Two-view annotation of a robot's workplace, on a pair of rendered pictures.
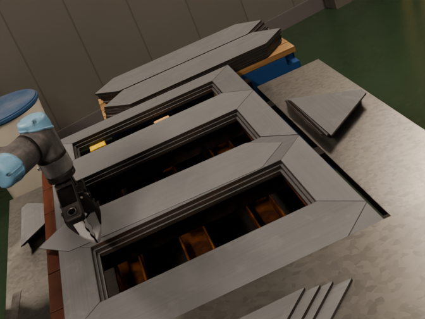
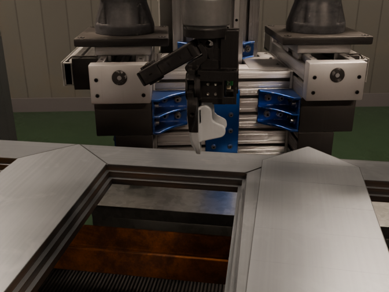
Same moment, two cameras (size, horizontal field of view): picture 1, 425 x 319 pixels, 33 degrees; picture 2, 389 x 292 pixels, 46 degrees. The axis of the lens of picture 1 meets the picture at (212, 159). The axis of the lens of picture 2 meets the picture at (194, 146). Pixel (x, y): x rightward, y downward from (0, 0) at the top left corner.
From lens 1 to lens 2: 1.87 m
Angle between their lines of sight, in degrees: 91
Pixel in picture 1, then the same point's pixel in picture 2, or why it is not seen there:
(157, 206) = (278, 237)
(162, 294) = (29, 196)
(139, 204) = (317, 223)
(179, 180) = (357, 282)
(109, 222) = (294, 192)
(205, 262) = (19, 237)
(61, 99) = not seen: outside the picture
